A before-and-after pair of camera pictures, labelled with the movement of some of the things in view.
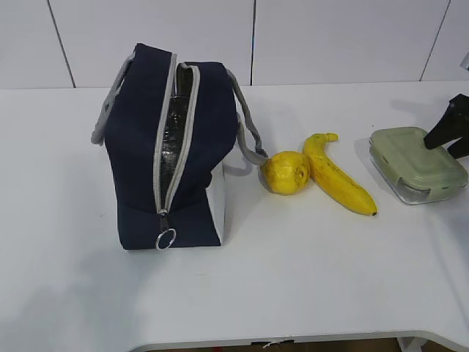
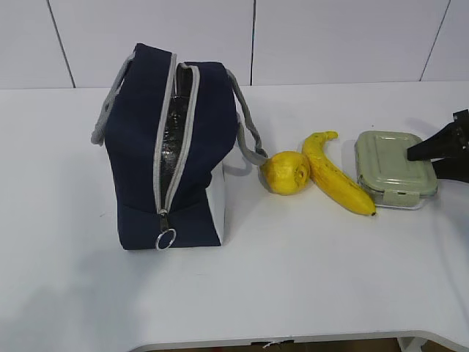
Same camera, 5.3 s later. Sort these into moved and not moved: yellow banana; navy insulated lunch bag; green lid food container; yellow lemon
Moved: green lid food container
Not moved: yellow banana; navy insulated lunch bag; yellow lemon
